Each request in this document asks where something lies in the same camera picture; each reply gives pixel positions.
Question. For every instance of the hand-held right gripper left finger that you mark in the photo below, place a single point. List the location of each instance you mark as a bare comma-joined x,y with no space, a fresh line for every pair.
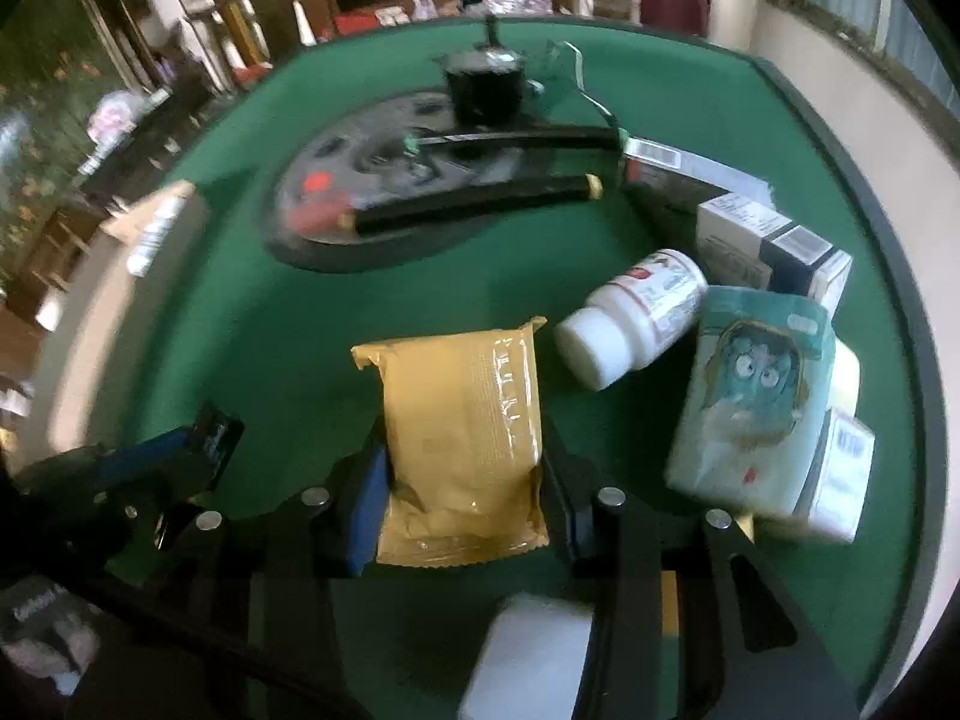
365,510

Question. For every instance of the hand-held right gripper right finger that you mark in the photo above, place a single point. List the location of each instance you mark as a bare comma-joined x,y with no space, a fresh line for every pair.
580,532

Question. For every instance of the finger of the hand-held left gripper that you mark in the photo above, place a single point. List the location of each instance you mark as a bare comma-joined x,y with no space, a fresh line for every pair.
150,454

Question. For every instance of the yellow snack packet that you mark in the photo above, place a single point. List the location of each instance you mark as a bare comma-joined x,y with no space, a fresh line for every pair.
457,435

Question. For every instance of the cream box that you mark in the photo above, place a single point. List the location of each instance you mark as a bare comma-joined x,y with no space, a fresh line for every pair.
847,379

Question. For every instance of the white block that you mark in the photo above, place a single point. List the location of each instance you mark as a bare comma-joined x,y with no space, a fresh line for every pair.
525,652

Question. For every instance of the teal printed tissue pack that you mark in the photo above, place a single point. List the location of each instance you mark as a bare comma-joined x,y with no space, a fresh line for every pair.
750,397

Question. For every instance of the white pill bottle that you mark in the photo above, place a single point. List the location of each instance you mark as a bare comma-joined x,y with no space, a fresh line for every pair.
637,315

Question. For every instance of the white printed carton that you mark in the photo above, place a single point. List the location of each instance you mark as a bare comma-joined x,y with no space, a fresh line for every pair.
157,229

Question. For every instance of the white box with barcode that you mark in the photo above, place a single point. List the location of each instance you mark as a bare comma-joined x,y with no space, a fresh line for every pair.
840,480

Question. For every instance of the black bar with yellow end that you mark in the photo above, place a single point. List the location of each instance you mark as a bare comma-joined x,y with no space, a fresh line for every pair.
472,199

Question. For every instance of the round black tray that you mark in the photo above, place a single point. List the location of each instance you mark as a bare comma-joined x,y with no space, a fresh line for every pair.
390,180

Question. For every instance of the white plastic bag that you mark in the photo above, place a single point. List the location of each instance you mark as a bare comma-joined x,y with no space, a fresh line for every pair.
112,112

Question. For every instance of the white and black box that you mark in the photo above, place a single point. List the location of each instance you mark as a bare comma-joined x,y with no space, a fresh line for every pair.
772,247

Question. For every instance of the dark box with red end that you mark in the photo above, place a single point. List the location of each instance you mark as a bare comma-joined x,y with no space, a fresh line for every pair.
675,172

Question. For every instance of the long black bar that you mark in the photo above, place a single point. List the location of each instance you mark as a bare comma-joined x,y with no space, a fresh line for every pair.
517,139

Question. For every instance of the clear plastic piece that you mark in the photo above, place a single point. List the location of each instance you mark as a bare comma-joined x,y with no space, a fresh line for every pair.
562,64

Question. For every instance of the red bag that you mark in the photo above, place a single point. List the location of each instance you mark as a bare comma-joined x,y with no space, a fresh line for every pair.
360,21

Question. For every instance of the window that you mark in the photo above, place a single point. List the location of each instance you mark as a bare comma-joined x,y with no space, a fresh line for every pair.
885,15

